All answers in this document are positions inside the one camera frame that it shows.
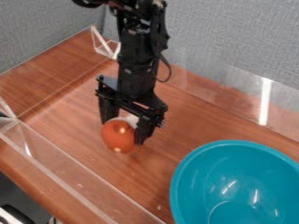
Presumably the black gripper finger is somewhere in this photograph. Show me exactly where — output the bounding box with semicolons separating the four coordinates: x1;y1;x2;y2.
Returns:
135;115;156;145
99;97;119;123

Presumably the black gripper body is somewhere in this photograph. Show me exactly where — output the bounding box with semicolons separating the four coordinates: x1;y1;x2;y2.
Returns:
96;57;168;127

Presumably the brown white toy mushroom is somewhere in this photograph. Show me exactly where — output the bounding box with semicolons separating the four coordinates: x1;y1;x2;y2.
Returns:
101;115;137;153

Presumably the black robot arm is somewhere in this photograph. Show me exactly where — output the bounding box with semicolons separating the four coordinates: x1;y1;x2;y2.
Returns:
71;0;169;145

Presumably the blue plastic bowl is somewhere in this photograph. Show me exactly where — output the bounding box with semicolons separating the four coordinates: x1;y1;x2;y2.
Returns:
169;140;299;224

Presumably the clear acrylic front barrier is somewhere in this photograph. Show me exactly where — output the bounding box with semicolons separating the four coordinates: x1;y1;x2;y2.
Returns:
0;98;165;224

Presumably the clear acrylic barrier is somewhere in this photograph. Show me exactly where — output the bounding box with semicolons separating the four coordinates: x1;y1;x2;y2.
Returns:
164;48;299;142
0;98;165;224

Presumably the clear acrylic back barrier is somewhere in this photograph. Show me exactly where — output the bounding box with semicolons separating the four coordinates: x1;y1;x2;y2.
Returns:
164;48;299;142

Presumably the black white object bottom left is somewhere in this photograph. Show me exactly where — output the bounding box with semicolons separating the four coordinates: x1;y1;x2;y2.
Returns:
0;205;34;224

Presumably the black cable loop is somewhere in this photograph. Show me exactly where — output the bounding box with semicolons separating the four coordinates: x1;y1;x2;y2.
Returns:
153;52;173;84

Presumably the clear acrylic corner bracket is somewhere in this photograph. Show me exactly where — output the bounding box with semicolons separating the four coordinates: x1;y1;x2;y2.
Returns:
89;25;120;60

